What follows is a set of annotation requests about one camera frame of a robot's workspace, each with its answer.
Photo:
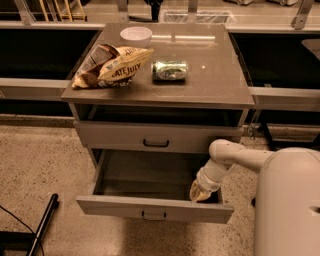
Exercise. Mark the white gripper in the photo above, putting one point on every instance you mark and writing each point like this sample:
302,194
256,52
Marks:
207,185

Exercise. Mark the grey drawer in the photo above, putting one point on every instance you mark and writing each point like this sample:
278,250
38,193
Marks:
152,186
152,137

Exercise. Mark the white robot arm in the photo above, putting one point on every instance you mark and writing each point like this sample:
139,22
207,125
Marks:
287,217

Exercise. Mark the grey drawer cabinet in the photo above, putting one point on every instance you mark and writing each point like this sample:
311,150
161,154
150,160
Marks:
214,93

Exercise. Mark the grey top drawer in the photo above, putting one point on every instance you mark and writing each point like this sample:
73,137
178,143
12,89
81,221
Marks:
152,137

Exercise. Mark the black wheeled base legs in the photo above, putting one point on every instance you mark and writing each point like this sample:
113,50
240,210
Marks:
279,137

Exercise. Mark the green soda can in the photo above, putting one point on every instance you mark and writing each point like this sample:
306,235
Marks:
169,70

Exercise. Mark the black stand leg left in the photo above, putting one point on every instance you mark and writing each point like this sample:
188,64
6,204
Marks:
44,223

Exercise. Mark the yellow chip bag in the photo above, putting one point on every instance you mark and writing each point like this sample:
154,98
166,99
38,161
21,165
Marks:
108,66

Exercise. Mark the white bowl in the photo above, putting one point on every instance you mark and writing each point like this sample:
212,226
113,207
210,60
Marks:
136,36

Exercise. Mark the metal railing frame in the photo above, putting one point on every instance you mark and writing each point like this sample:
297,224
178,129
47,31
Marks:
261,17

